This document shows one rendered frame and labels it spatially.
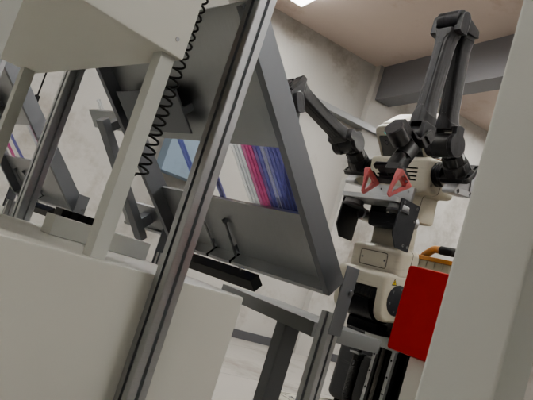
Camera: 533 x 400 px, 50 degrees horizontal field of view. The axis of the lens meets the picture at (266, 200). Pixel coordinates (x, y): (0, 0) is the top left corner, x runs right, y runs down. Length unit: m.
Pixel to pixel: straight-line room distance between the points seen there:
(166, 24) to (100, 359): 0.59
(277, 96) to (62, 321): 0.61
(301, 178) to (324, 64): 4.75
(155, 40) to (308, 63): 4.90
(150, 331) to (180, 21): 0.55
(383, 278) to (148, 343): 1.04
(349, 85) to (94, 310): 5.32
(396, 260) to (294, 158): 0.79
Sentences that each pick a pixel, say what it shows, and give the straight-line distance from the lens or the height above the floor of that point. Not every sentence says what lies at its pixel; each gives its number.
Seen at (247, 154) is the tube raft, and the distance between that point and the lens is 1.43.
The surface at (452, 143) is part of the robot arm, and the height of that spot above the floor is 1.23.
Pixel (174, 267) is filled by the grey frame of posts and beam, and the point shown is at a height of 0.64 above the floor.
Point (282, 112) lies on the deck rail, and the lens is 1.22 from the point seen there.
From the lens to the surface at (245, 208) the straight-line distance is 1.54.
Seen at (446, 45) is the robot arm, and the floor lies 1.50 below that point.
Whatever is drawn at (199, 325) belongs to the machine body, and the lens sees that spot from 1.16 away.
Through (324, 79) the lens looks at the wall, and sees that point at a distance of 5.98.
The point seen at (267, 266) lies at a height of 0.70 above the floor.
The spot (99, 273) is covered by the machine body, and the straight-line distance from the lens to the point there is 1.01.
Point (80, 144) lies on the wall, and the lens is 4.97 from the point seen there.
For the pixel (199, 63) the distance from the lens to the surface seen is 1.40.
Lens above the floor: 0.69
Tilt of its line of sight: 7 degrees up
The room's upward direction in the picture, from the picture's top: 18 degrees clockwise
